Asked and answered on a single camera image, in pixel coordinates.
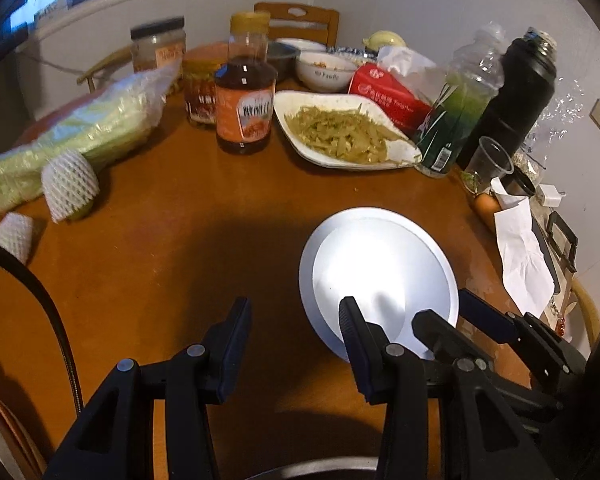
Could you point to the metal bowl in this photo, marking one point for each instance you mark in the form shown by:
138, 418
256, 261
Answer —
310, 470

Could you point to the curved-back wooden chair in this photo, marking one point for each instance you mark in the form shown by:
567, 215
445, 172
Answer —
102, 67

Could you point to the white round plate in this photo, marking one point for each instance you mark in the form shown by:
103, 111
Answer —
380, 260

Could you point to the large clear jar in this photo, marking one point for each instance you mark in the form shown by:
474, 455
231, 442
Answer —
157, 45

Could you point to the chili sauce jar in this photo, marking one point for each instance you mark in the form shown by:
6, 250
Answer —
200, 95

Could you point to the pink bear-shaped plate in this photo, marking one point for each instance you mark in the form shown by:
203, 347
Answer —
27, 447

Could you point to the white bowl with food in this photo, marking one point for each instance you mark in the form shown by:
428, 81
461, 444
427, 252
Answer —
325, 72

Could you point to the green drink bottle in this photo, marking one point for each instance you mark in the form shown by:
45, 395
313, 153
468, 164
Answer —
455, 110

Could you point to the white charger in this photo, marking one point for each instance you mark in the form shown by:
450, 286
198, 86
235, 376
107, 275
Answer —
551, 195

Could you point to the black thermos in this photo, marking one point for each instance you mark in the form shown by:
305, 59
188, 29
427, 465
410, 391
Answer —
520, 90

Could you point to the brown sauce bottle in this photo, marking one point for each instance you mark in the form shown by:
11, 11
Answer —
245, 105

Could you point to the white plate with shredded vegetables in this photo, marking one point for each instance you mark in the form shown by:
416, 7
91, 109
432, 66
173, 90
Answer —
340, 132

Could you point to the dark bowl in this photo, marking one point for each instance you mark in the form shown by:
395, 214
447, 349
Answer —
282, 60

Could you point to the clear plastic bag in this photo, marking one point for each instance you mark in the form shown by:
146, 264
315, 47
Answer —
565, 120

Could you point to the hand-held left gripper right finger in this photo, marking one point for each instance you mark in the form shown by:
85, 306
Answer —
352, 345

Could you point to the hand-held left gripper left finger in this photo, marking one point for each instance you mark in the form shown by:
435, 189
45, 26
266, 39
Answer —
237, 350

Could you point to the red tissue pack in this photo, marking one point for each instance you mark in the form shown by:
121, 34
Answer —
385, 95

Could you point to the white paper sheet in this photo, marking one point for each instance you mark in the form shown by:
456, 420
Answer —
522, 255

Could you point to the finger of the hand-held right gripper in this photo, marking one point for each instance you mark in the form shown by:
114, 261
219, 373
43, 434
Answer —
485, 310
440, 335

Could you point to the brown egg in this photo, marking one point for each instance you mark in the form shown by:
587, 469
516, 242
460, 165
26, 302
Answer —
485, 207

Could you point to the green fruit in foam net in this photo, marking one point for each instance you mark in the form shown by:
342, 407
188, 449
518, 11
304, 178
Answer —
15, 237
70, 185

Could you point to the wooden chair with cutout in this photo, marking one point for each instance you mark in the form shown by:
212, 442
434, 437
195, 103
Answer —
325, 22

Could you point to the empty white bowl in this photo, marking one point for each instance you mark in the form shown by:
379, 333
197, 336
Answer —
305, 44

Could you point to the clear plastic cup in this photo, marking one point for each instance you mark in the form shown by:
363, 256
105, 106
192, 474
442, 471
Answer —
487, 165

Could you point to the yellow onion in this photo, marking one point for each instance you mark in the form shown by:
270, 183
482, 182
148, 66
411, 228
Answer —
385, 41

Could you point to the bagged celery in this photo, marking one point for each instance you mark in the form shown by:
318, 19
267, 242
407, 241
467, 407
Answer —
90, 125

